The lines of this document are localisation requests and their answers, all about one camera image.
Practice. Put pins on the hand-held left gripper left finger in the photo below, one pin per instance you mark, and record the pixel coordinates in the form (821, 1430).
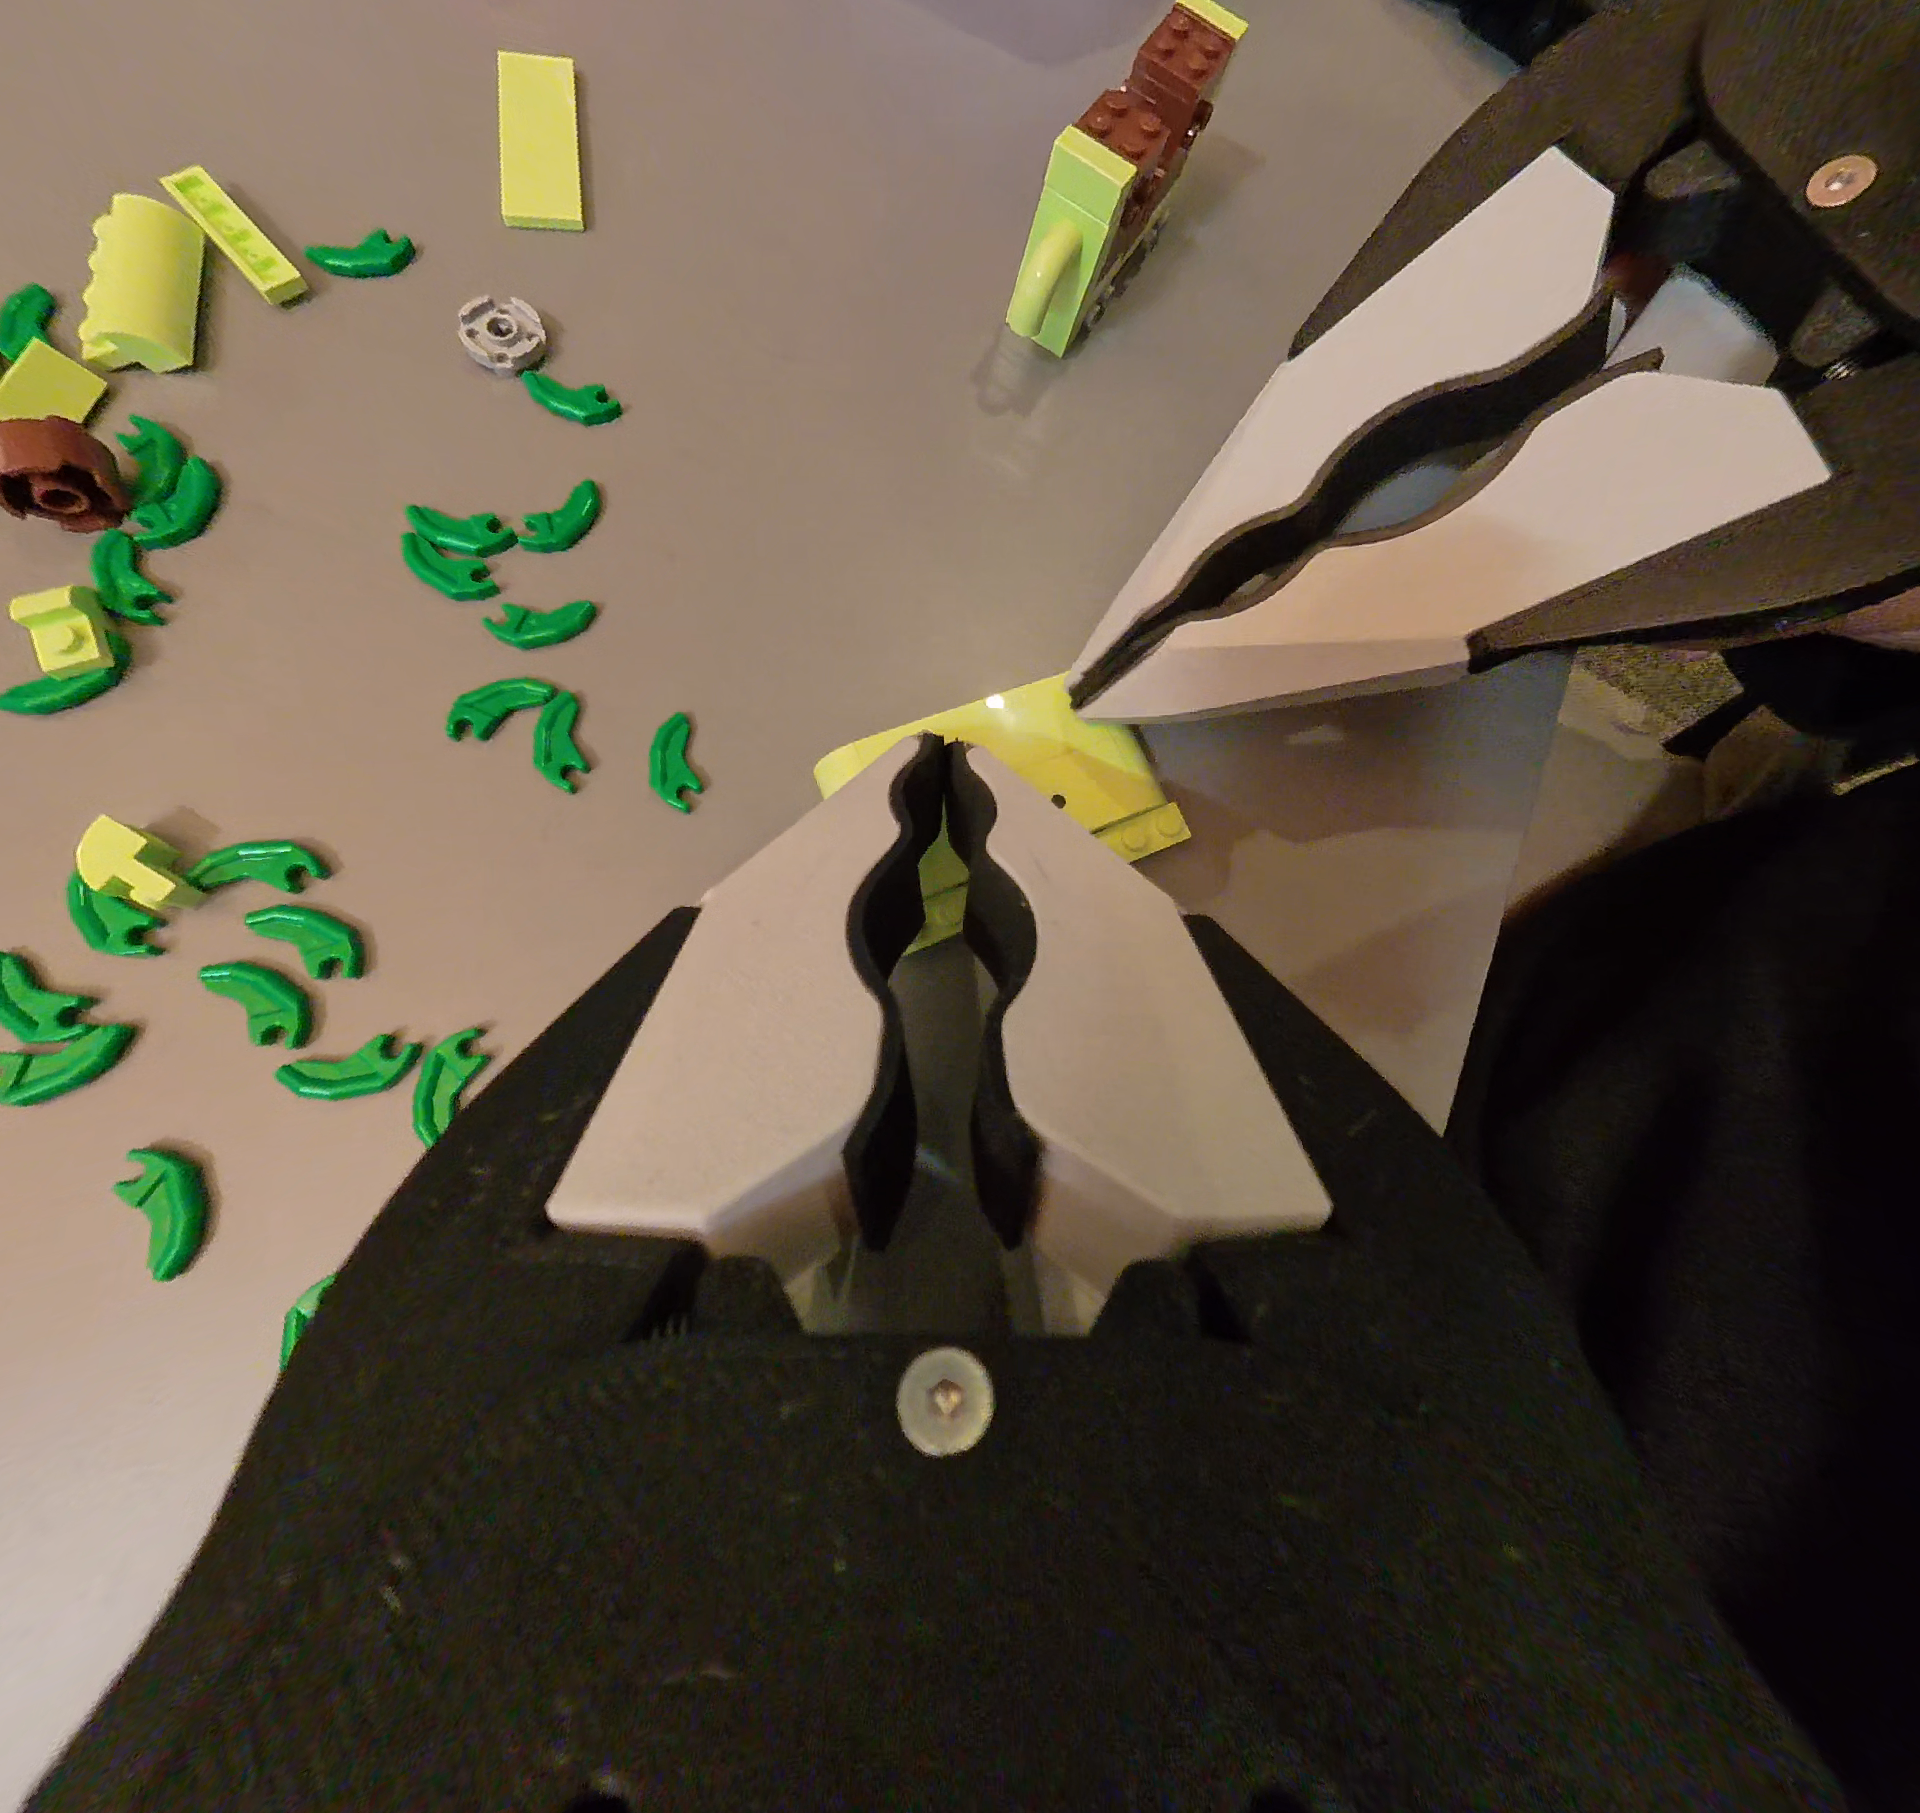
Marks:
(704, 1092)

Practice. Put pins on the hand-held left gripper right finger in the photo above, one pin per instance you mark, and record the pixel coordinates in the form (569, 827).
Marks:
(1171, 1092)

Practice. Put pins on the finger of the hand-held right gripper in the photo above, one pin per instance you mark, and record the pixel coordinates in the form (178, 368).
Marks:
(1426, 314)
(1577, 523)

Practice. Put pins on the grey round plate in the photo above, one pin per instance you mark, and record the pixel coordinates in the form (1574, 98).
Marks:
(500, 332)

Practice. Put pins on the brown and lime trunk build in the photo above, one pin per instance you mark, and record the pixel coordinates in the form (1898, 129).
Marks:
(1119, 179)

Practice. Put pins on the brown and lime brick assembly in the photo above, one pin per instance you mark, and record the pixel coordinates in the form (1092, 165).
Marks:
(1110, 792)

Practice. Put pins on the narrow lime studded plate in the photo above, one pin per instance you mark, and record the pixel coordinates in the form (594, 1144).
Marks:
(232, 234)

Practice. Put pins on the lime rounded corner piece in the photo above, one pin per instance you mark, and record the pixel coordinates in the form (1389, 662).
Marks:
(119, 860)

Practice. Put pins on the brown stump piece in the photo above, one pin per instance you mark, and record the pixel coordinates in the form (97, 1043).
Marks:
(61, 470)

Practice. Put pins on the small lime stud piece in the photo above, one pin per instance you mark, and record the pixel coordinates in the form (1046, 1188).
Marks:
(64, 631)

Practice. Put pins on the scatter of green leaf pieces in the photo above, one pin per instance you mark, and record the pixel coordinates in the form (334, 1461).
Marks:
(450, 561)

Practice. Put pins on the person's black clothing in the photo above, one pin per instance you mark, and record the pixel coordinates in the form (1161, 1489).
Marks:
(1725, 1243)

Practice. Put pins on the small lime square tile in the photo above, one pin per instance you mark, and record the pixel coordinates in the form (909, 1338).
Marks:
(44, 380)

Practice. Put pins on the large lime half-round brick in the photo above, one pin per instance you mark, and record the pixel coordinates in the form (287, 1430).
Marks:
(142, 282)

